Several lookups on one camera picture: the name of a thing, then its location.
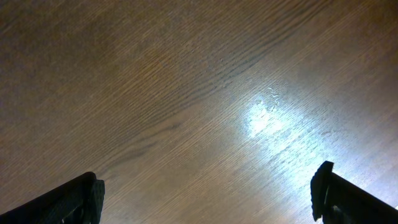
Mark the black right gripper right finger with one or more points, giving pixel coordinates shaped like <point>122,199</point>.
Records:
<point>336,200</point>

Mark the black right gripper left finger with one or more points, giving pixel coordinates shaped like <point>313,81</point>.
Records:
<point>78,201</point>

